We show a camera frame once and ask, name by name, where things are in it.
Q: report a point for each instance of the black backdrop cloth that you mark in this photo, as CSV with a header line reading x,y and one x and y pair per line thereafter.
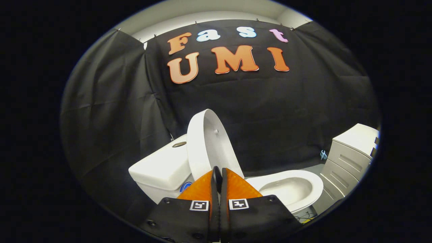
x,y
263,111

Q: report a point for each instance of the white toilet lid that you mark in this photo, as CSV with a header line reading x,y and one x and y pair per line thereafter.
x,y
209,148

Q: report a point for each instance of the white drawer cabinet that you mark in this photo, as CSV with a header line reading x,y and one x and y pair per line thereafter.
x,y
351,155

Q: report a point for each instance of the small blue clip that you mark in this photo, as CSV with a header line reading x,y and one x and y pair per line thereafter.
x,y
323,155

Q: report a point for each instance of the silver flush button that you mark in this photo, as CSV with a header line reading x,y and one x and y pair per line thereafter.
x,y
179,144

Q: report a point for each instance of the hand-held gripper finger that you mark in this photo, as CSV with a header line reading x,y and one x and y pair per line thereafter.
x,y
215,189
223,209

